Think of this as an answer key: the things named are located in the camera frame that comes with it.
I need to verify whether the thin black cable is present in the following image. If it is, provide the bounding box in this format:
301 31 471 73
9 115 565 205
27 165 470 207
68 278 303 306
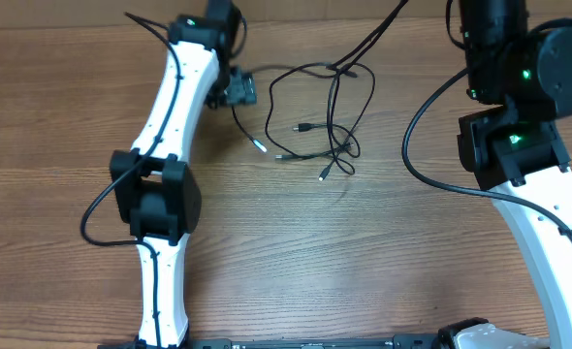
293 62 377 183
231 104 269 154

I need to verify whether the thick black usb cable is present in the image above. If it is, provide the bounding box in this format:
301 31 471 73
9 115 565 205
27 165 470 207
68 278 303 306
254 0 411 162

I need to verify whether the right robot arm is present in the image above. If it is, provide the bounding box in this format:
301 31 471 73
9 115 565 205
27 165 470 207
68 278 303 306
458 0 572 348

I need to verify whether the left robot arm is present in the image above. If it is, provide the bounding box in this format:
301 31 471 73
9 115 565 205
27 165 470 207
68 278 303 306
110 1 257 348

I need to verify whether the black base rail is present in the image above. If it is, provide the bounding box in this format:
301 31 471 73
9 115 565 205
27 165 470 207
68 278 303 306
96 317 549 349

